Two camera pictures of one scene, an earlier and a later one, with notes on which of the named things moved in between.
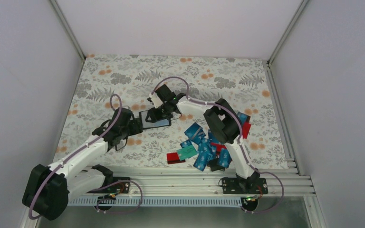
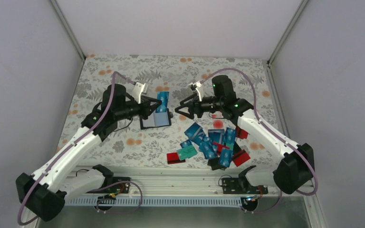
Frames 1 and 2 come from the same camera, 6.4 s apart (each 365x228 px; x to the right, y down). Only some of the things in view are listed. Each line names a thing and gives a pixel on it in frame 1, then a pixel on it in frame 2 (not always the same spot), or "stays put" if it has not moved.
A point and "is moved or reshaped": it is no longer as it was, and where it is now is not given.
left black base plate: [120, 187] stays put
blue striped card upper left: [195, 133] stays put
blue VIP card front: [202, 160] is moved or reshaped
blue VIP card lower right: [224, 158] stays put
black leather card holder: [159, 123] stays put
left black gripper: [136, 128] → [146, 109]
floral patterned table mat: [168, 110] stays put
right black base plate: [231, 185] stays put
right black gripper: [154, 116] → [195, 104]
